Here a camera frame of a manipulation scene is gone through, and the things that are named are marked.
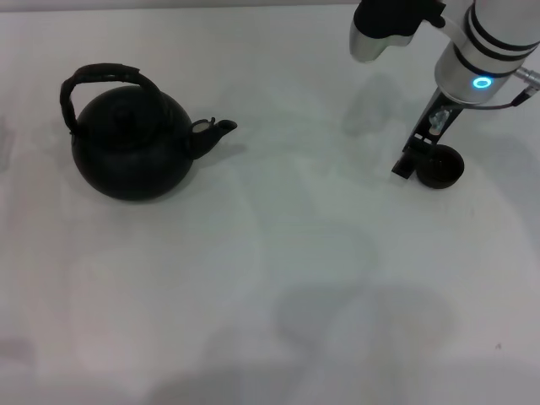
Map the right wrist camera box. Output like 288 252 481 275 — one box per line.
348 0 447 63

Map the black round teapot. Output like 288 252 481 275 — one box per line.
58 62 238 203

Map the silver cable connector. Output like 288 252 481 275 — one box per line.
515 67 540 86

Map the thin black cable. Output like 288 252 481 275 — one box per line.
459 93 527 111

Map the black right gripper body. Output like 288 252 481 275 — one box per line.
404 89 464 152

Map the small dark teacup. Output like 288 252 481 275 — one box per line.
415 143 465 190

